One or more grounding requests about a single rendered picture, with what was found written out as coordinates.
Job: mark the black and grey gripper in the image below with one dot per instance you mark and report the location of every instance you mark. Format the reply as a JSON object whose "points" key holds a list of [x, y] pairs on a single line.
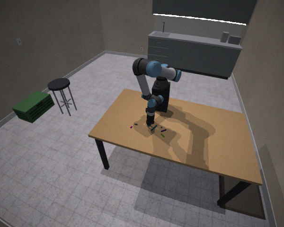
{"points": [[150, 118]]}

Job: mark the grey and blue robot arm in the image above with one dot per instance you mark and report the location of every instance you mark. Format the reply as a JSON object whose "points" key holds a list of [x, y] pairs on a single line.
{"points": [[142, 67]]}

